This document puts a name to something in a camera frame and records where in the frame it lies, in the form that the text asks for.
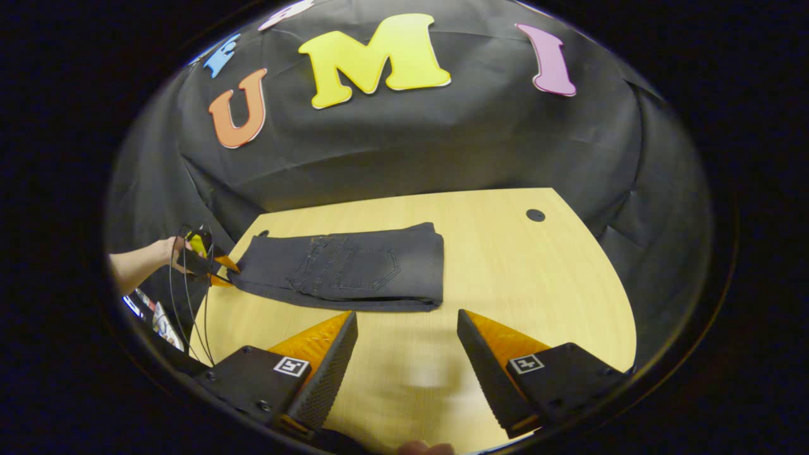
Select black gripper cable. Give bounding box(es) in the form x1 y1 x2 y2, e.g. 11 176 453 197
167 224 219 367

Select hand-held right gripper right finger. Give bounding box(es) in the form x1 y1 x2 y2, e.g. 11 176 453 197
456 308 634 440

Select white printed board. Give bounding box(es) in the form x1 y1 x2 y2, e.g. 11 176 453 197
122 288 185 352

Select black backdrop cloth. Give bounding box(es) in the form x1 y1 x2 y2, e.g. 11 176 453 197
104 0 715 373

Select dark grey jeans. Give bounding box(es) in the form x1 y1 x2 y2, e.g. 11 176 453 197
226 221 445 313

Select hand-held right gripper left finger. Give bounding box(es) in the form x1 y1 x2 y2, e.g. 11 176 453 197
193 310 360 441

